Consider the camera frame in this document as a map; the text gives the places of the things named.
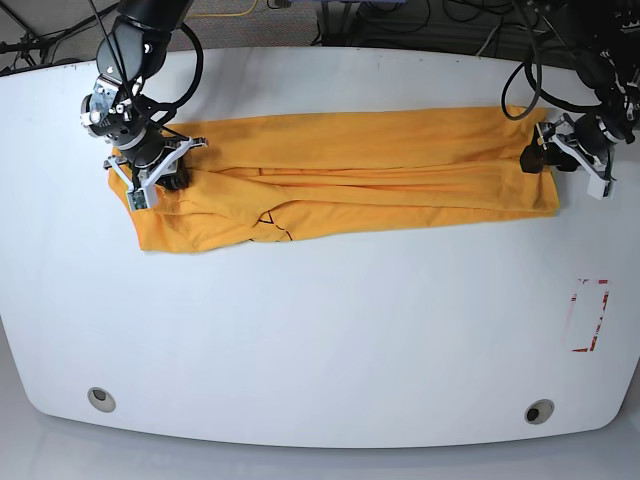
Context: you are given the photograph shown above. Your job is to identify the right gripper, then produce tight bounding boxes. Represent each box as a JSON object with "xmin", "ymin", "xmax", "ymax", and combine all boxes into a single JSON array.
[{"xmin": 111, "ymin": 136, "xmax": 190, "ymax": 191}]

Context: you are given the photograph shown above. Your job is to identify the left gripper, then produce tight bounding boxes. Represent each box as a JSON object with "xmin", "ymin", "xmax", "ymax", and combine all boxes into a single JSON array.
[{"xmin": 520, "ymin": 114, "xmax": 618, "ymax": 178}]

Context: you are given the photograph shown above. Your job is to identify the yellow Smile T-shirt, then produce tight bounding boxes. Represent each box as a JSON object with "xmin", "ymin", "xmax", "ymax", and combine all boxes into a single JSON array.
[{"xmin": 131, "ymin": 106, "xmax": 560, "ymax": 253}]

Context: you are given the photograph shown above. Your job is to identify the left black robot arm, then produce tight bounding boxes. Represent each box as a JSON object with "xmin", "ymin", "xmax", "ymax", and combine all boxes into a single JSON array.
[{"xmin": 516, "ymin": 1, "xmax": 639, "ymax": 197}]

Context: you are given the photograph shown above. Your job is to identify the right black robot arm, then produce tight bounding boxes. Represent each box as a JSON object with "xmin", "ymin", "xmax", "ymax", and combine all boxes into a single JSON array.
[{"xmin": 81, "ymin": 1, "xmax": 204, "ymax": 190}]

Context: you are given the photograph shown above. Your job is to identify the red tape rectangle marking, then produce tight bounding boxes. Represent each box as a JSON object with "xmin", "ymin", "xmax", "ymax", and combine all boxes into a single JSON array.
[{"xmin": 565, "ymin": 279, "xmax": 610, "ymax": 353}]

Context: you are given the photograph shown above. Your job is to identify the black tripod legs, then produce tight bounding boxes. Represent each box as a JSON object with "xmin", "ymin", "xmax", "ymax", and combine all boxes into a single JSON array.
[{"xmin": 1, "ymin": 1, "xmax": 97, "ymax": 67}]

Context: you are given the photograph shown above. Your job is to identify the left table grommet hole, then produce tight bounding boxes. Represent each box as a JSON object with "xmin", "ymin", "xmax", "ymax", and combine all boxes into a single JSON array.
[{"xmin": 87, "ymin": 387, "xmax": 116, "ymax": 413}]

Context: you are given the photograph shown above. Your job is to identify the table grommet hole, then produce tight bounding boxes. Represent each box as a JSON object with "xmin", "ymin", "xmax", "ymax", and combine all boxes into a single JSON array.
[
  {"xmin": 524, "ymin": 399, "xmax": 555, "ymax": 425},
  {"xmin": 87, "ymin": 387, "xmax": 116, "ymax": 413}
]

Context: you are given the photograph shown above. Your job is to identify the right table grommet hole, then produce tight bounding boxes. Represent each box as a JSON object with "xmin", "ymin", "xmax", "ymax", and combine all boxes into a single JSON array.
[{"xmin": 524, "ymin": 399, "xmax": 555, "ymax": 425}]

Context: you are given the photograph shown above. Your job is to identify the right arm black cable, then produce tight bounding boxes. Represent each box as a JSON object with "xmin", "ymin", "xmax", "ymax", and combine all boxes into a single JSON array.
[{"xmin": 87, "ymin": 0, "xmax": 205, "ymax": 136}]

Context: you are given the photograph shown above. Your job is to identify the yellow floor cable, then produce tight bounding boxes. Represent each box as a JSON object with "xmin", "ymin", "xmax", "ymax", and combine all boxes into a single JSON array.
[{"xmin": 192, "ymin": 0, "xmax": 259, "ymax": 21}]

